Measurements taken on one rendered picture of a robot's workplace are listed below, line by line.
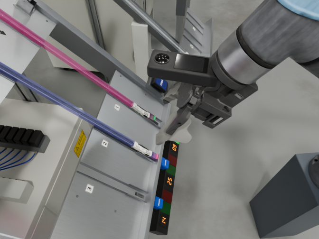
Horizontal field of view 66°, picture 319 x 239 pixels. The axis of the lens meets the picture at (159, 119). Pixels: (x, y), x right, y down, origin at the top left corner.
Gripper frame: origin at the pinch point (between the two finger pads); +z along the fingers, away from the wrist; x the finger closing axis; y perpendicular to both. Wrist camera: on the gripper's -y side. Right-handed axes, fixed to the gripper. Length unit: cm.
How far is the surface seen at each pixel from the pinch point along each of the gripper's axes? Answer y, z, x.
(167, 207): 15.6, 20.1, -10.6
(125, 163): -0.5, 14.8, -5.4
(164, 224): 15.4, 20.0, -14.7
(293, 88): 116, 40, 108
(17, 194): -20.5, 38.6, -13.9
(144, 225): 7.8, 15.4, -17.6
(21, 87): -36, 44, 21
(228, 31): 75, 62, 171
